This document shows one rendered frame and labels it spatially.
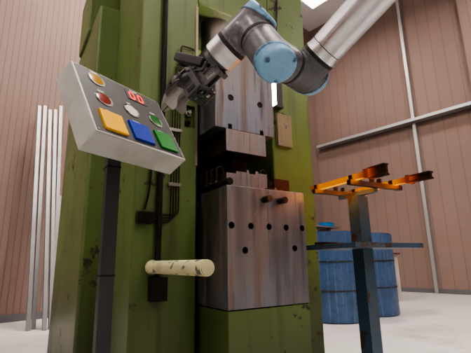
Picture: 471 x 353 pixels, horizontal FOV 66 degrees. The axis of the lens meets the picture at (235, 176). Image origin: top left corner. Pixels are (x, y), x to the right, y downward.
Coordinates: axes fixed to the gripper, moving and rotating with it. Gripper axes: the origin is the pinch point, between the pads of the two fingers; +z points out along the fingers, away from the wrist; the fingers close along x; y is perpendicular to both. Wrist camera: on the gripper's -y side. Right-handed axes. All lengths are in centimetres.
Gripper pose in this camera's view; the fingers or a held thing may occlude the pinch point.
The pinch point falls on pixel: (164, 106)
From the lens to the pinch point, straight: 106.3
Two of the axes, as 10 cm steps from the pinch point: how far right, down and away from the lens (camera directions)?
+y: 4.4, 7.7, -4.6
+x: 5.4, 1.8, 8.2
